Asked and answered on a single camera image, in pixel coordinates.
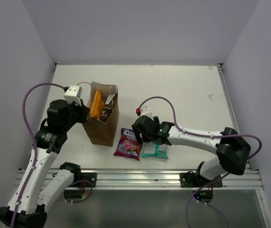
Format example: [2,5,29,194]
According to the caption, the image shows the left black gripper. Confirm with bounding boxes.
[63,98,90,131]

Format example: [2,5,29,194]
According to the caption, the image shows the purple Fox's candy bag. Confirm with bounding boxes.
[113,128,142,161]

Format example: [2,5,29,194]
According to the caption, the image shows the teal candy bag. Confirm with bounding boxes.
[142,142,168,160]

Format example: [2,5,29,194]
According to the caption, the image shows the orange Kettle chips bag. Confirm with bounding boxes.
[90,89,103,119]

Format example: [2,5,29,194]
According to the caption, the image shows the brown paper bag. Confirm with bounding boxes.
[83,82,119,146]

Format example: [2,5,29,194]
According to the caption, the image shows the brown Kettle sea salt chips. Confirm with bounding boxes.
[100,94,118,123]

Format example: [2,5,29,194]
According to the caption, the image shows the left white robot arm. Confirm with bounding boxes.
[0,100,89,228]

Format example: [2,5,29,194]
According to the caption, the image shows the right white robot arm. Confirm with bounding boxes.
[132,115,251,187]

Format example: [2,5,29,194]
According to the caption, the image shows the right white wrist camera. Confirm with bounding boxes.
[136,106,153,119]

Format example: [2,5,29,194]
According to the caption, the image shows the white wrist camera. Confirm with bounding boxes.
[136,106,153,119]
[64,85,82,105]

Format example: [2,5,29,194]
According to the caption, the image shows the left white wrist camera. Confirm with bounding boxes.
[64,85,82,105]

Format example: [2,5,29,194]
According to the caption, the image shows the aluminium mounting rail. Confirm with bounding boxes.
[16,168,264,191]

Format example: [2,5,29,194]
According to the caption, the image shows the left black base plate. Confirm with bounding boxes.
[79,172,97,188]

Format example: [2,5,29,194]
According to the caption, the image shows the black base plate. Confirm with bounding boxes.
[179,171,223,188]
[79,172,97,188]

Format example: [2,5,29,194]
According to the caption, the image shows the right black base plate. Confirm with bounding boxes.
[179,171,223,188]

